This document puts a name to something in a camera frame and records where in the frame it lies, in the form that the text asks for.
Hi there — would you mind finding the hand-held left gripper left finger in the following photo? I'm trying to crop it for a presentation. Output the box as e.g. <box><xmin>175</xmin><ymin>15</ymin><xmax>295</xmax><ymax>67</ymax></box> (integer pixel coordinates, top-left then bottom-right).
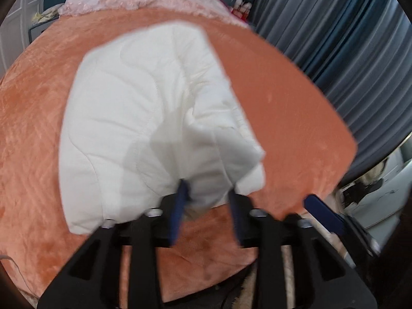
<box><xmin>37</xmin><ymin>179</ymin><xmax>191</xmax><ymax>309</ymax></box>

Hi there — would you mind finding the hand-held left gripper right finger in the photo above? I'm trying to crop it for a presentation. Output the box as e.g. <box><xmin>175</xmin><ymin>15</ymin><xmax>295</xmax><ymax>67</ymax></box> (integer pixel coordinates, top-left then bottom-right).
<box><xmin>227</xmin><ymin>188</ymin><xmax>378</xmax><ymax>309</ymax></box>

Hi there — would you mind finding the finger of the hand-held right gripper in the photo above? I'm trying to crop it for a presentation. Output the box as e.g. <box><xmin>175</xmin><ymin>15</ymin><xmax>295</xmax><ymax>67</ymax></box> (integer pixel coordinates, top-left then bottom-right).
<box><xmin>303</xmin><ymin>194</ymin><xmax>382</xmax><ymax>257</ymax></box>

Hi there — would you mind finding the cream quilted jacket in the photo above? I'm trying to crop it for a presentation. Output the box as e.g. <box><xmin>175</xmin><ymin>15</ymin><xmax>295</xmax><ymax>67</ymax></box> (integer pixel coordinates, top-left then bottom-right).
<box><xmin>58</xmin><ymin>19</ymin><xmax>267</xmax><ymax>235</ymax></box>

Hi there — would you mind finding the white furniture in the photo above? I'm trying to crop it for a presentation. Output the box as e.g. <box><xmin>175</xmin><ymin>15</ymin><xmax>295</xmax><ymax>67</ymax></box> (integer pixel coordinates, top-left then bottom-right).
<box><xmin>336</xmin><ymin>159</ymin><xmax>412</xmax><ymax>232</ymax></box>

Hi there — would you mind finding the orange plush blanket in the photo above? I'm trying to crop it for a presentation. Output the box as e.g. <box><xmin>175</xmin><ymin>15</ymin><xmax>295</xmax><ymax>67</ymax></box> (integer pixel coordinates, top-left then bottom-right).
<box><xmin>0</xmin><ymin>5</ymin><xmax>358</xmax><ymax>303</ymax></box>

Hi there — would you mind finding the grey-blue curtain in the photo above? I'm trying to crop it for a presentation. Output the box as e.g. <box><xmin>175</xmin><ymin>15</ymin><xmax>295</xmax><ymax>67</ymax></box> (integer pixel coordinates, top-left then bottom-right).
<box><xmin>248</xmin><ymin>0</ymin><xmax>412</xmax><ymax>184</ymax></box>

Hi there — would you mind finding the grey nightstand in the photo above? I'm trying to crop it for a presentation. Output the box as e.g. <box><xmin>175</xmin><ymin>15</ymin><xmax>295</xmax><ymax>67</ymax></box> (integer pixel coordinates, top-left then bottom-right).
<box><xmin>28</xmin><ymin>16</ymin><xmax>62</xmax><ymax>43</ymax></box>

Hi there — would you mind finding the yellow cloth pile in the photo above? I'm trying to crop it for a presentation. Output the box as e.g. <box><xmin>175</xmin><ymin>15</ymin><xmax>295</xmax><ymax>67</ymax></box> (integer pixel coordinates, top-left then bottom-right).
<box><xmin>31</xmin><ymin>3</ymin><xmax>66</xmax><ymax>24</ymax></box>

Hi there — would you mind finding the white wardrobe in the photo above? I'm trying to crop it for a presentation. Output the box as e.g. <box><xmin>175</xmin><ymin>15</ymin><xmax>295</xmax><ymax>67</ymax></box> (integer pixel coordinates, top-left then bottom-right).
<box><xmin>0</xmin><ymin>0</ymin><xmax>44</xmax><ymax>78</ymax></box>

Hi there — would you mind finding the grey cable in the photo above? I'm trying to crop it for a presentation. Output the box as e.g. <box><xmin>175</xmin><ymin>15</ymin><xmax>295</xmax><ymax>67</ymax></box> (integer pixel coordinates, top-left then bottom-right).
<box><xmin>0</xmin><ymin>255</ymin><xmax>21</xmax><ymax>285</ymax></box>

